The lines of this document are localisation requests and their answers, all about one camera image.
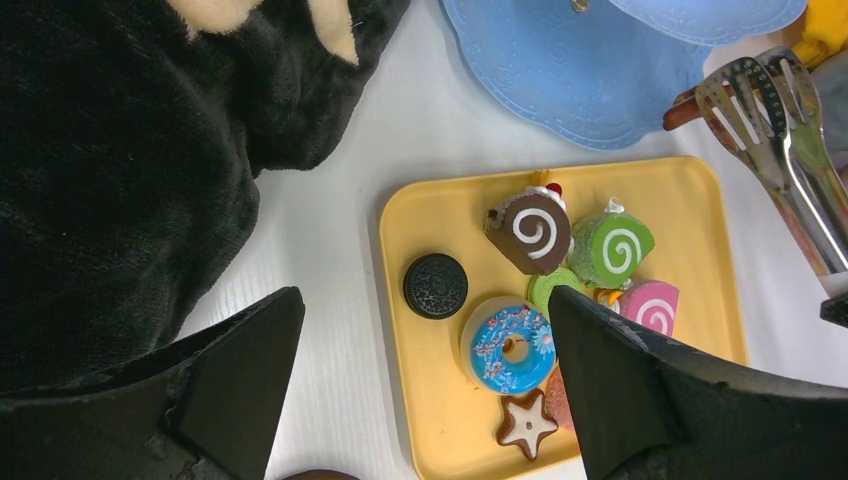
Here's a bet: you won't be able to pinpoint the black sandwich cookie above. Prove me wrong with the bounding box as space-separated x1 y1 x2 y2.
403 253 469 320

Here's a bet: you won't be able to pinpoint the green macaron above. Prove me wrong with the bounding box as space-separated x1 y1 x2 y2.
526 267 585 319

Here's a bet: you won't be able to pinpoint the yellow garment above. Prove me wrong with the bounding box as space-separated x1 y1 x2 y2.
792 0 847 69

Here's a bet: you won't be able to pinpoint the blue frosted donut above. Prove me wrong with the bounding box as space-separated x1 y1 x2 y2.
459 296 557 395

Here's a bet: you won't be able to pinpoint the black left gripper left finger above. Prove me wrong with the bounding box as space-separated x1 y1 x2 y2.
1 287 305 479

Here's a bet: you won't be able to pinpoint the star cookie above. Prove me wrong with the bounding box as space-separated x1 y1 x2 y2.
662 87 726 131
495 389 559 461

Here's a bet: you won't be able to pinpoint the grey mug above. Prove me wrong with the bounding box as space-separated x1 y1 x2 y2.
812 50 847 182

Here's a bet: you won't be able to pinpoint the chocolate swirl roll cake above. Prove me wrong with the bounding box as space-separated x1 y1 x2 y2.
484 183 573 275

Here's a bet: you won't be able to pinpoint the black floral plush pillow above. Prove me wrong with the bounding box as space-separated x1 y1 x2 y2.
1 1 408 394

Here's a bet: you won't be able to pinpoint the green swirl roll cake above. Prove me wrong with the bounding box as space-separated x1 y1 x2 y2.
567 197 655 289

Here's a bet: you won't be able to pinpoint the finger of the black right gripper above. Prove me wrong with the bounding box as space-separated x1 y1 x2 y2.
820 294 848 328

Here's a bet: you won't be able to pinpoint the metal serving tongs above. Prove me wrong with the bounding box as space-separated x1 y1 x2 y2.
694 47 847 299

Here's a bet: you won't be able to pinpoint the yellow serving tray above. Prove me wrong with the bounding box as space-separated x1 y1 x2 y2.
379 156 748 479

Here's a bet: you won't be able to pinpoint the blue three-tier cake stand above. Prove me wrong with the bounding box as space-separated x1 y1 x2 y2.
443 0 806 150

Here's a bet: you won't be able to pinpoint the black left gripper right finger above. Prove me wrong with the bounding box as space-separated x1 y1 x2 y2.
549 286 847 479

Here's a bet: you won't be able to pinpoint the brown round coaster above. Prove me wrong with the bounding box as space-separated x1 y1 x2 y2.
283 469 359 480

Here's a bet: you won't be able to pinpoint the pink round candy cake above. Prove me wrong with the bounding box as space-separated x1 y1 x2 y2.
545 382 574 431

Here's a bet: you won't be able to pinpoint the pink swirl roll cake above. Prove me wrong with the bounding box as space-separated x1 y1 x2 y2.
618 280 680 337

